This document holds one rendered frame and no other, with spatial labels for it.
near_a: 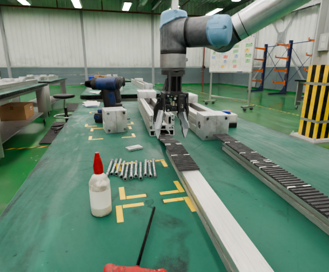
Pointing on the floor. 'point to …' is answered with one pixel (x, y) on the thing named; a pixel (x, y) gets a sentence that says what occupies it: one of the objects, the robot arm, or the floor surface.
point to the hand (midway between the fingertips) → (170, 134)
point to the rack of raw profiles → (276, 68)
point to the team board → (234, 64)
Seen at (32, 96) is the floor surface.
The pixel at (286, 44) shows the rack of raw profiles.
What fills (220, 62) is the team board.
